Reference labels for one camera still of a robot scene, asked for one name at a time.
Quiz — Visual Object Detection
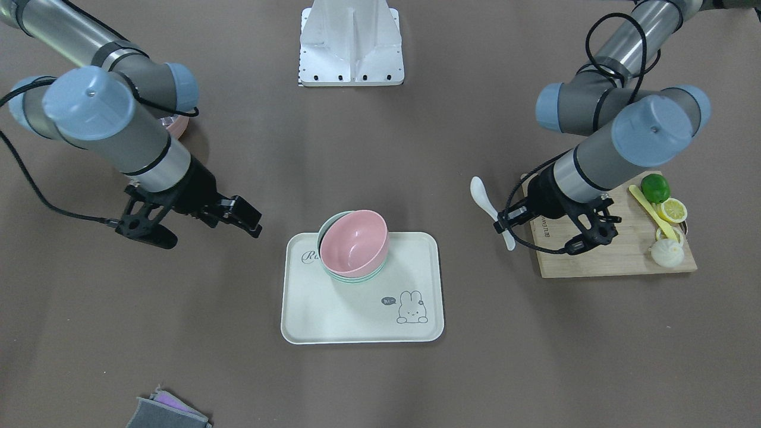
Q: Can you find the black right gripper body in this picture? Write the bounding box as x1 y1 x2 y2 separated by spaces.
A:
158 156 230 228

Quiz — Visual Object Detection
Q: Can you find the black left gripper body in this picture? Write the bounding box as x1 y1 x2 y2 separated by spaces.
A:
511 165 586 221

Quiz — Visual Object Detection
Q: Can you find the white ceramic spoon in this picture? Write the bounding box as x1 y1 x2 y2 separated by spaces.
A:
470 176 516 250

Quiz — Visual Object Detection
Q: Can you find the small pink bowl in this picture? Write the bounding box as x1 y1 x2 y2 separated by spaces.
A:
320 209 390 279

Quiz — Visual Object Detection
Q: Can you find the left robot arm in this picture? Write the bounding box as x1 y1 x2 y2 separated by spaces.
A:
494 1 759 242

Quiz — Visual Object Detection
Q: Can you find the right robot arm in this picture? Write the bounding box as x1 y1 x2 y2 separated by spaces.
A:
2 1 262 249

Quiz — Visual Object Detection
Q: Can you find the large pink ice bowl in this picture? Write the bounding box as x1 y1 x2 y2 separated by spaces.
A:
159 115 190 140

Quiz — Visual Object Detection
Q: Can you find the top green bowl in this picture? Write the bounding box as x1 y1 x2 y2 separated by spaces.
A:
317 210 387 286

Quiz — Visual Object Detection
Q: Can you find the bamboo cutting board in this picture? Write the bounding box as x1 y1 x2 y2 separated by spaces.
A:
535 172 697 278

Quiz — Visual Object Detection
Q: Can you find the green lime toy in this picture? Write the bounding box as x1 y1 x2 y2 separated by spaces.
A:
640 174 671 204

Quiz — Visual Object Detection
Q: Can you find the yellow plastic knife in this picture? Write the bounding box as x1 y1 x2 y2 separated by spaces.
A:
628 184 680 242

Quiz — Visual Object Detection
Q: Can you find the lemon slice toy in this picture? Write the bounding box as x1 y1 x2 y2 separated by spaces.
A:
655 226 685 246

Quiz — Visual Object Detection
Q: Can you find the white rabbit print tray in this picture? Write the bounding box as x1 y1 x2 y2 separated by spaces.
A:
281 231 445 345

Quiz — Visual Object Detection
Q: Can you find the lemon half toy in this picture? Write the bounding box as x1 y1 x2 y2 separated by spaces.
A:
655 197 688 224

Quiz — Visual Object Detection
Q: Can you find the grey folded cloth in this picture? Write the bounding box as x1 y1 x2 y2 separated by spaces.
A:
126 388 213 427

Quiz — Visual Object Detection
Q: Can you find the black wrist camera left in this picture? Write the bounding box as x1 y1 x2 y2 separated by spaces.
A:
562 193 622 256

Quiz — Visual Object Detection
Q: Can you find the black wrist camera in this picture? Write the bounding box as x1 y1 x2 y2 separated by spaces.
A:
562 193 622 256
115 184 178 250

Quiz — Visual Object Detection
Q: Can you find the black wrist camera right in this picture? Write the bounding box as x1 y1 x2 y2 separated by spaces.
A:
115 184 178 250

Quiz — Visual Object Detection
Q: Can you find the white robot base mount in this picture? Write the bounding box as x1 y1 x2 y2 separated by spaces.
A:
297 1 405 87

